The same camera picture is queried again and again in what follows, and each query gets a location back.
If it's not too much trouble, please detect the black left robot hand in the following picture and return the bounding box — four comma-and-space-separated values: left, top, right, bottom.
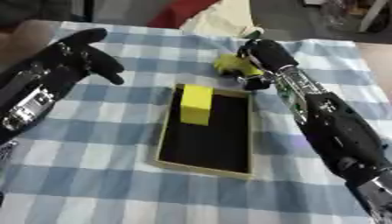
29, 28, 128, 95

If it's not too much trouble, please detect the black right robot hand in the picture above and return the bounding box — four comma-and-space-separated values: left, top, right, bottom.
235, 38, 300, 91

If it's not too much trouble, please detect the yellow toy object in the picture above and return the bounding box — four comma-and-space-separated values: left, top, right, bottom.
213, 53, 265, 78

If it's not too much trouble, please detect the tan cardboard box black inside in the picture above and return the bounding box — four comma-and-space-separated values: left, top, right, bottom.
147, 83, 256, 180

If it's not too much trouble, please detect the cream cloth bag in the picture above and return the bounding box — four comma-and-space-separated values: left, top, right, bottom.
178, 0, 267, 39

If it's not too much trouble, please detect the yellow rectangular block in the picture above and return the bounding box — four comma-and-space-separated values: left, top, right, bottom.
178, 84, 216, 127

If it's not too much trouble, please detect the red fabric object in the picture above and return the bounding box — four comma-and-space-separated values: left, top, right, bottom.
147, 0, 222, 30

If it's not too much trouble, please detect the white furniture leg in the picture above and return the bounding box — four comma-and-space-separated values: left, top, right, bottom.
356, 0, 392, 33

